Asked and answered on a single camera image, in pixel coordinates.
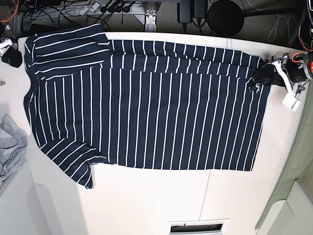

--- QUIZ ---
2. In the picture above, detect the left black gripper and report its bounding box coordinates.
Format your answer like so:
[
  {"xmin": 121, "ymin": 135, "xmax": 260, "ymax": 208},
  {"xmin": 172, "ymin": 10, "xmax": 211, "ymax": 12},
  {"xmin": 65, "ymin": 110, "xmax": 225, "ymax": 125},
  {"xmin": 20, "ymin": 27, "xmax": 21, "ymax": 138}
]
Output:
[{"xmin": 248, "ymin": 52, "xmax": 313, "ymax": 93}]

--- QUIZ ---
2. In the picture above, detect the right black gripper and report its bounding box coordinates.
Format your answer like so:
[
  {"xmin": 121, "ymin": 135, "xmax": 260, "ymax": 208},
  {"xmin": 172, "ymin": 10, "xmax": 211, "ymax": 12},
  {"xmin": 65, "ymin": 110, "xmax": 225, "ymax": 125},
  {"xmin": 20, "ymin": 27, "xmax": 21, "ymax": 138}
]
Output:
[{"xmin": 0, "ymin": 35, "xmax": 22, "ymax": 68}]

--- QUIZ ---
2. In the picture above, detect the navy white striped t-shirt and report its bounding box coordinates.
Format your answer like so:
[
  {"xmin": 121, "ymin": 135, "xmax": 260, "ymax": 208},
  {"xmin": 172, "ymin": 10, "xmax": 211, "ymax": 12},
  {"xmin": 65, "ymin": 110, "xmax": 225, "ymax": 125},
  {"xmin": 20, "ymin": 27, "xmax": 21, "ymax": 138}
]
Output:
[{"xmin": 24, "ymin": 24, "xmax": 270, "ymax": 188}]

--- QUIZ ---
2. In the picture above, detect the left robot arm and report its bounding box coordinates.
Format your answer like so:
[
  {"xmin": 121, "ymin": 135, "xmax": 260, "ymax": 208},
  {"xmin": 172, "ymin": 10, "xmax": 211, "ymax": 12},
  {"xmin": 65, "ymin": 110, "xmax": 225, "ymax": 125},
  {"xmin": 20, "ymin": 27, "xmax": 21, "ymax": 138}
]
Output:
[{"xmin": 249, "ymin": 0, "xmax": 313, "ymax": 97}]

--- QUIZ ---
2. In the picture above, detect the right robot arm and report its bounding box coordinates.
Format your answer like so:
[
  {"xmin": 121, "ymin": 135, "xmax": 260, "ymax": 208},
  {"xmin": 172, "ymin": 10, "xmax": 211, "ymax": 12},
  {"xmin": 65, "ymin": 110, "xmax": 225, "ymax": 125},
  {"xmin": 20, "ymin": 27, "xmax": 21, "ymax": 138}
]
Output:
[{"xmin": 0, "ymin": 0, "xmax": 22, "ymax": 68}]

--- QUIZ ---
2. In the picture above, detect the grey cloth pile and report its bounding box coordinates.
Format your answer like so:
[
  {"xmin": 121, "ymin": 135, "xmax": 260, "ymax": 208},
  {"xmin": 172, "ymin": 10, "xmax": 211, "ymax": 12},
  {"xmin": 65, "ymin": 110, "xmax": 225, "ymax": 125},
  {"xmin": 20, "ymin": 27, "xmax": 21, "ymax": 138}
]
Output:
[{"xmin": 0, "ymin": 115, "xmax": 27, "ymax": 187}]

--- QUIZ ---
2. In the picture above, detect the white power strip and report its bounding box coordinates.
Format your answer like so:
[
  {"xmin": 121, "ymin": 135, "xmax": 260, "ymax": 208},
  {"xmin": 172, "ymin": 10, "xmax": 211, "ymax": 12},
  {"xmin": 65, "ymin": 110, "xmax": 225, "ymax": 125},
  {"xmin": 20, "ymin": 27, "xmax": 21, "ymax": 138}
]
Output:
[{"xmin": 67, "ymin": 2, "xmax": 102, "ymax": 16}]

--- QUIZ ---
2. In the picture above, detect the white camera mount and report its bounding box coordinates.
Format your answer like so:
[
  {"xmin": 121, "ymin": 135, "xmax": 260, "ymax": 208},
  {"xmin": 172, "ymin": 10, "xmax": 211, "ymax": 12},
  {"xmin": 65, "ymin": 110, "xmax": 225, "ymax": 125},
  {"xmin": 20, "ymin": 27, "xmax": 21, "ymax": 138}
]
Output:
[{"xmin": 282, "ymin": 93, "xmax": 301, "ymax": 112}]

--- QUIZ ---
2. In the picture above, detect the aluminium frame post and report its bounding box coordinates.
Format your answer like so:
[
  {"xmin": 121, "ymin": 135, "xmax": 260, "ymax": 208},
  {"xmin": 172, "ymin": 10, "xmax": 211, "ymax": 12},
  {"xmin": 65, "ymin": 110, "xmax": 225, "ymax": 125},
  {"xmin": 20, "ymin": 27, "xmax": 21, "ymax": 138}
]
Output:
[{"xmin": 141, "ymin": 0, "xmax": 161, "ymax": 32}]

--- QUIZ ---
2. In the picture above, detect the white vent slot frame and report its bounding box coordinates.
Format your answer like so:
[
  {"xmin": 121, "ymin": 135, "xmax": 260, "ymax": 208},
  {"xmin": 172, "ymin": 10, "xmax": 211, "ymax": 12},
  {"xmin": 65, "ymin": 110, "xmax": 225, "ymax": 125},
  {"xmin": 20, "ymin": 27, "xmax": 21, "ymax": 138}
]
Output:
[{"xmin": 168, "ymin": 219, "xmax": 229, "ymax": 235}]

